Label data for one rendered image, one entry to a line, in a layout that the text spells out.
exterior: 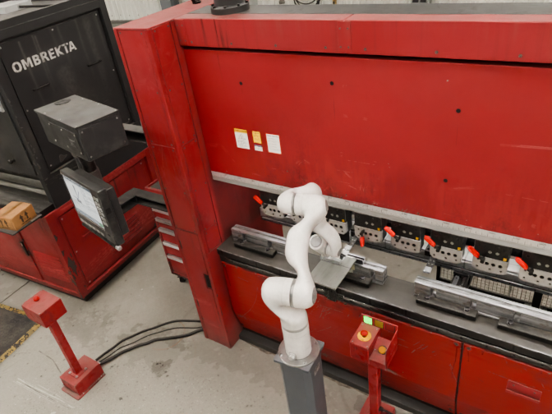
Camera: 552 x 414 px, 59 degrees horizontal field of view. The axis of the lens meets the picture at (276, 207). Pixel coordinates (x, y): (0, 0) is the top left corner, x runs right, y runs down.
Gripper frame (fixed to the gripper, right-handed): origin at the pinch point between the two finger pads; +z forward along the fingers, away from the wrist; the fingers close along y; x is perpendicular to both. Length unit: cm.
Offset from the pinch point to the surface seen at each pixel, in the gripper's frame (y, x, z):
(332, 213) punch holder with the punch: 1.4, -18.6, -20.3
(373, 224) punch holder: -21.9, -17.9, -19.4
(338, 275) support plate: -7.0, 11.3, -6.5
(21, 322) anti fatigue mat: 263, 124, 28
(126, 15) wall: 573, -316, 221
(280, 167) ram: 31, -33, -37
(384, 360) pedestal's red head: -41, 45, 4
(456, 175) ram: -61, -42, -48
